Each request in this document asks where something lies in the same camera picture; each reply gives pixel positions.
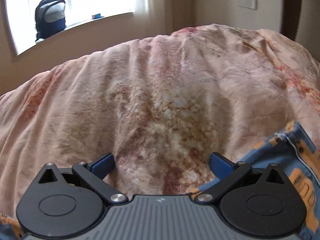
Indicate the white framed window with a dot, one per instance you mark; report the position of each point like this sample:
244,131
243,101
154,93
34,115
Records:
21,16

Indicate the pink floral bed quilt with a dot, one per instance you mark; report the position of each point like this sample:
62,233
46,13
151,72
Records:
161,106

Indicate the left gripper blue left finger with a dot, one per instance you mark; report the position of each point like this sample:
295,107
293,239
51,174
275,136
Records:
91,175

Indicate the cream window curtain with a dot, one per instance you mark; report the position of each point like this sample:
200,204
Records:
153,17

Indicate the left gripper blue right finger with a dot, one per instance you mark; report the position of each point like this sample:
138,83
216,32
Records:
230,175

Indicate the dark wooden headboard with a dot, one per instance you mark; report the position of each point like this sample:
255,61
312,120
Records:
290,15

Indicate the small blue red box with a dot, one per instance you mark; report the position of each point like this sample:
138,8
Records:
96,16

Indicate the black grey backpack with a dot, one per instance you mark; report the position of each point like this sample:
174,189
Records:
50,18

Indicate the white wall switch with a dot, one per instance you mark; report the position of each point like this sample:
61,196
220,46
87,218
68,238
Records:
249,4

